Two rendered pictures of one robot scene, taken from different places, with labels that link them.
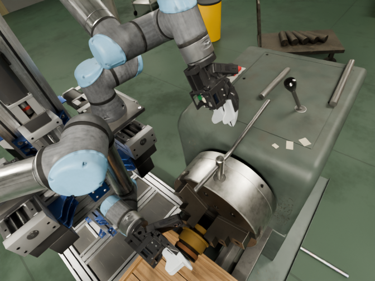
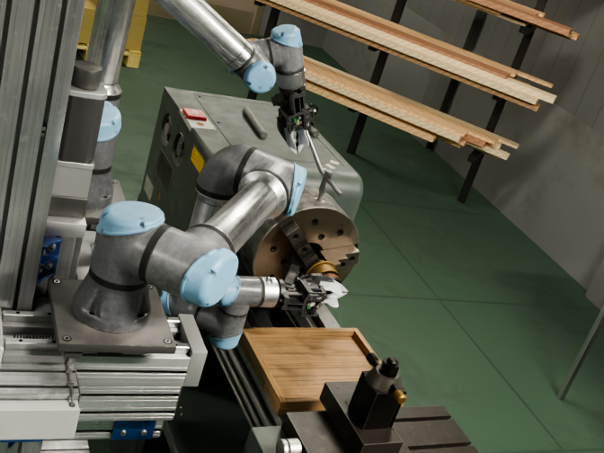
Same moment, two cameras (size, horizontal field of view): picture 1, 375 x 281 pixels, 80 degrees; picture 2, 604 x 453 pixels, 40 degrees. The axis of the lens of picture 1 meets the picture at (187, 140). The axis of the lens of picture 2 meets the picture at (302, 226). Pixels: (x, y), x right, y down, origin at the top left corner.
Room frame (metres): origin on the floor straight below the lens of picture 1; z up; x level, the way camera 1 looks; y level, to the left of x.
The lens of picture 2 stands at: (-0.13, 1.97, 2.10)
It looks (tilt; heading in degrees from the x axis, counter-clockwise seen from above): 25 degrees down; 283
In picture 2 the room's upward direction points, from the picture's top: 18 degrees clockwise
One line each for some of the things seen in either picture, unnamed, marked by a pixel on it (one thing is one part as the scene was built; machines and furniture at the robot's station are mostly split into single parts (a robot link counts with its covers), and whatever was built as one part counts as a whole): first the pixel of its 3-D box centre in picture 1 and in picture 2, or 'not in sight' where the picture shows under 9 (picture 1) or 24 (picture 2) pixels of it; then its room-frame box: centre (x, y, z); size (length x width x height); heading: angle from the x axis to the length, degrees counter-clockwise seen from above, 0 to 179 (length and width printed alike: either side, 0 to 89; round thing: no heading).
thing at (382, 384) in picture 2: not in sight; (386, 377); (-0.04, 0.44, 1.14); 0.08 x 0.08 x 0.03
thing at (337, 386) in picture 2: not in sight; (359, 419); (-0.02, 0.42, 1.00); 0.20 x 0.10 x 0.05; 134
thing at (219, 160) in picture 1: (219, 172); (323, 190); (0.33, -0.07, 1.26); 0.02 x 0.02 x 0.12
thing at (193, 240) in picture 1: (192, 241); (322, 279); (0.23, 0.04, 1.08); 0.09 x 0.09 x 0.09; 45
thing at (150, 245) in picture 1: (148, 241); (297, 294); (0.26, 0.17, 1.08); 0.12 x 0.09 x 0.08; 44
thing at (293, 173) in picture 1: (267, 128); (245, 187); (0.64, -0.34, 1.06); 0.59 x 0.48 x 0.39; 134
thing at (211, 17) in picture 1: (210, 20); not in sight; (3.95, -0.76, 0.30); 0.38 x 0.38 x 0.61
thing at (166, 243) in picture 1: (167, 245); (317, 282); (0.23, 0.12, 1.10); 0.09 x 0.02 x 0.05; 44
